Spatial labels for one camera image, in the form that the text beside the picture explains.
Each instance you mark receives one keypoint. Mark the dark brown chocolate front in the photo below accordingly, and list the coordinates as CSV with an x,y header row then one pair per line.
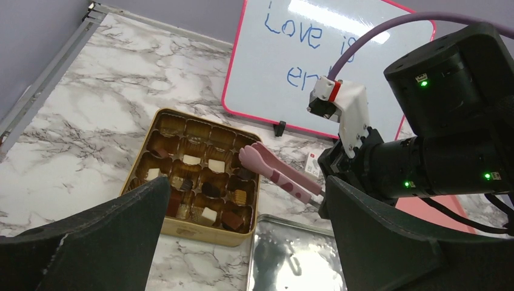
x,y
174,205

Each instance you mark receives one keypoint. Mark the white round chocolate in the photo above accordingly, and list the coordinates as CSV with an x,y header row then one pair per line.
x,y
152,174

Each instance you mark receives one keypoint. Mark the pink silicone tongs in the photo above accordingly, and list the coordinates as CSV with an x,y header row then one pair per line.
x,y
259,159

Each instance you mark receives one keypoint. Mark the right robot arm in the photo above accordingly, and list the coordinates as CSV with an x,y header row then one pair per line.
x,y
457,95

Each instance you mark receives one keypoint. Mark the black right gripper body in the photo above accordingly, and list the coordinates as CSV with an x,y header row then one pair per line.
x,y
385,171

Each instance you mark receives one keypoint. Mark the small white card box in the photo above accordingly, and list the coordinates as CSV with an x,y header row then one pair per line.
x,y
311,167

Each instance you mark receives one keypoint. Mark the dark square chocolate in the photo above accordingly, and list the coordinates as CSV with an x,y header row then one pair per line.
x,y
244,174

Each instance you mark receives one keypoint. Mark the black whiteboard stand left foot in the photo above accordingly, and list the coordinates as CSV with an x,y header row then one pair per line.
x,y
279,128

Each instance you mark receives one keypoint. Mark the tan waffle chocolate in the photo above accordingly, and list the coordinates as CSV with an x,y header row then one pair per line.
x,y
239,197

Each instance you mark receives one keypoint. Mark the white square chocolate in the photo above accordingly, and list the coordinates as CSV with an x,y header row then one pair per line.
x,y
216,166
191,160

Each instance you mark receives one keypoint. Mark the gold chocolate box tray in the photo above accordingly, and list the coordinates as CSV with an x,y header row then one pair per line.
x,y
173,134

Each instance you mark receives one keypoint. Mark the pink-framed whiteboard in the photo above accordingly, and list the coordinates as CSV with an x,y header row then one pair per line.
x,y
283,47

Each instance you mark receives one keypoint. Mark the white chocolate piece front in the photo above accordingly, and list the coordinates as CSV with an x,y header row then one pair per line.
x,y
207,217

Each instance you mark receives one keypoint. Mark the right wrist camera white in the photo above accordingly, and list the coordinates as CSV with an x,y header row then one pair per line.
x,y
346,103

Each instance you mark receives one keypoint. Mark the pink plastic tray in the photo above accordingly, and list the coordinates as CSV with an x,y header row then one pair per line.
x,y
418,208

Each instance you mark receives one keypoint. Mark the dark oval chocolate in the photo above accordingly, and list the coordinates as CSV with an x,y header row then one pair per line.
x,y
210,190

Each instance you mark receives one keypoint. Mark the brown chocolate apart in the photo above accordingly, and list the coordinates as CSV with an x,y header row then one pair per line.
x,y
231,221

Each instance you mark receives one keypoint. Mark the dark fluted cup chocolate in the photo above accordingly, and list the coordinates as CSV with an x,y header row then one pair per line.
x,y
186,185

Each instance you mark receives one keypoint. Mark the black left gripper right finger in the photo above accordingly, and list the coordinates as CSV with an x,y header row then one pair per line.
x,y
383,248

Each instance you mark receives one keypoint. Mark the silver tin lid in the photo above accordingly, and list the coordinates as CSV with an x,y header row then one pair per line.
x,y
288,255

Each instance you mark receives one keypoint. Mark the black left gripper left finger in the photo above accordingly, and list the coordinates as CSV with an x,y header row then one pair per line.
x,y
108,247

